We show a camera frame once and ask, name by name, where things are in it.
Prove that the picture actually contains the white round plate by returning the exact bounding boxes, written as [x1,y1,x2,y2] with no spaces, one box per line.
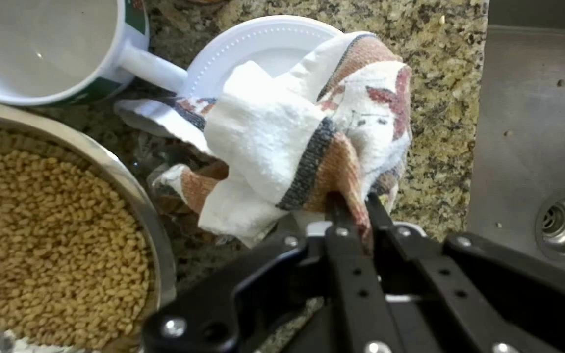
[182,14,427,241]

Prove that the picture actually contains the white green patterned bowl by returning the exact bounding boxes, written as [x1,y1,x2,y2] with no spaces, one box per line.
[0,0,186,106]

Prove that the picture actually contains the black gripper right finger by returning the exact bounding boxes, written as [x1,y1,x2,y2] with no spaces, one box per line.
[367,194,545,353]

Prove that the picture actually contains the stainless steel sink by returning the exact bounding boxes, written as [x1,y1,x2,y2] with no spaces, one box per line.
[467,0,565,269]

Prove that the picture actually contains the patterned kitchen towel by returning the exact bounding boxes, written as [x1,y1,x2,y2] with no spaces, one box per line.
[115,31,412,247]

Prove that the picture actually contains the steel bowl with cereal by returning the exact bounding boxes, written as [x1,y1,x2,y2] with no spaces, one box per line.
[0,106,174,353]

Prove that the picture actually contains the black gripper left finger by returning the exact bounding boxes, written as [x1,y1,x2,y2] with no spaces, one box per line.
[325,194,404,353]

